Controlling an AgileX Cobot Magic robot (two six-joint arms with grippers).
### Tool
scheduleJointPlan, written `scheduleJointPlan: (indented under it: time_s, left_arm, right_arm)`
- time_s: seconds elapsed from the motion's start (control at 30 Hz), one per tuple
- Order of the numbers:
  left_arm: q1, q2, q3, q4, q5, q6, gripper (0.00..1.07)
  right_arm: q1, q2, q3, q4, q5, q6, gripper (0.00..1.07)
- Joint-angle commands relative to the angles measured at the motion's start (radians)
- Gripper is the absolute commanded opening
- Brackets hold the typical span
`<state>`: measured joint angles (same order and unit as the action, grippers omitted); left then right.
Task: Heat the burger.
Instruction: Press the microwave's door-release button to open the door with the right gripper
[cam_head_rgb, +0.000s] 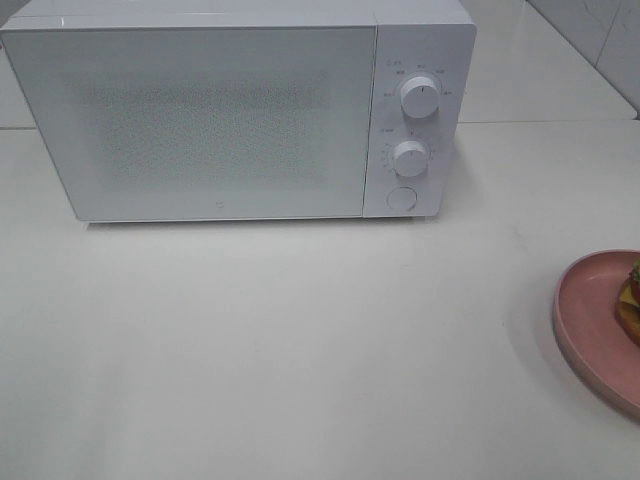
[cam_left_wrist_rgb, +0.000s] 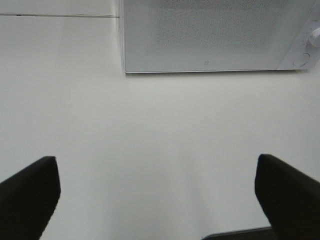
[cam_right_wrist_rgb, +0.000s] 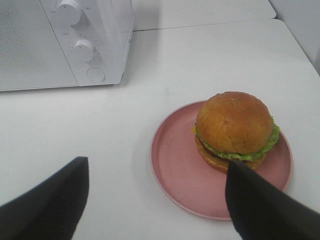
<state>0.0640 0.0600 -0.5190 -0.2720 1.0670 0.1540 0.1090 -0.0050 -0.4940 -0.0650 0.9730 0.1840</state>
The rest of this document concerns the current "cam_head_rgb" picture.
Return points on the round white door button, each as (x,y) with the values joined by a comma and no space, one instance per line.
(402,199)

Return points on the white microwave door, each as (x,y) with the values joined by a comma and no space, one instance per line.
(190,124)

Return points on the pink round plate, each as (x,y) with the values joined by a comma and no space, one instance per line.
(588,331)

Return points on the burger with lettuce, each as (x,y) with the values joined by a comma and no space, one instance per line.
(627,305)

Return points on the lower white timer knob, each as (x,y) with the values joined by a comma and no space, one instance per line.
(410,158)

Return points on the upper white control knob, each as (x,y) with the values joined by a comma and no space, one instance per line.
(420,96)

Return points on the white microwave oven body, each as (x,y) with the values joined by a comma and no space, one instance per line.
(412,37)

